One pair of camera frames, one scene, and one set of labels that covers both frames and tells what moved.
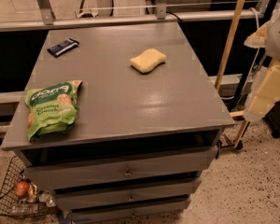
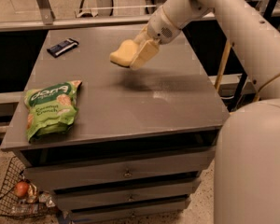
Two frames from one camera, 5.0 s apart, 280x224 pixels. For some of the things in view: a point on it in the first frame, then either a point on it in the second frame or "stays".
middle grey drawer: [103, 197] stays
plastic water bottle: [27, 209] stays
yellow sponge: [147, 61] -> [126, 54]
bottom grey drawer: [112, 213] stays
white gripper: [279, 36] -> [161, 28]
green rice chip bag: [51, 109] stays
